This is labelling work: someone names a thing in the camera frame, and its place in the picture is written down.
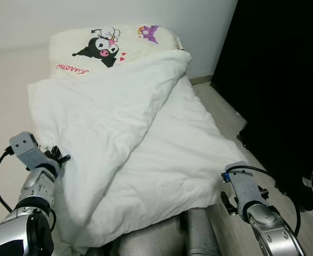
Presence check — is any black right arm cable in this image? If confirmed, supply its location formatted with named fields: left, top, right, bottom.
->
left=226, top=164, right=301, bottom=235

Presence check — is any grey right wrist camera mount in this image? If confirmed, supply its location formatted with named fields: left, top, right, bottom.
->
left=224, top=162, right=266, bottom=214

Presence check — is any cream sheeted bed mattress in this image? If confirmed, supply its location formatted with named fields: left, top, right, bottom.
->
left=0, top=45, right=55, bottom=230

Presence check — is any robot leg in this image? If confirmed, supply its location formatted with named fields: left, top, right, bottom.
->
left=111, top=213, right=186, bottom=256
left=186, top=208, right=223, bottom=256

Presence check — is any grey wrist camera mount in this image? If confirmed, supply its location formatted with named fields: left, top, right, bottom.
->
left=9, top=132, right=47, bottom=171
left=224, top=162, right=266, bottom=214

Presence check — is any robot right leg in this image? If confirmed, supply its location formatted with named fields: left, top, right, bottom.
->
left=186, top=208, right=223, bottom=256

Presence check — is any white quilt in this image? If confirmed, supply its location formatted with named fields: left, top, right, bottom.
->
left=27, top=50, right=247, bottom=254

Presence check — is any robot left leg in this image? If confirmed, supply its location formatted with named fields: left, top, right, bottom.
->
left=111, top=213, right=186, bottom=256

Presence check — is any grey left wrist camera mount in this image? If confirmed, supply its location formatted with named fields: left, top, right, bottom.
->
left=9, top=132, right=47, bottom=171

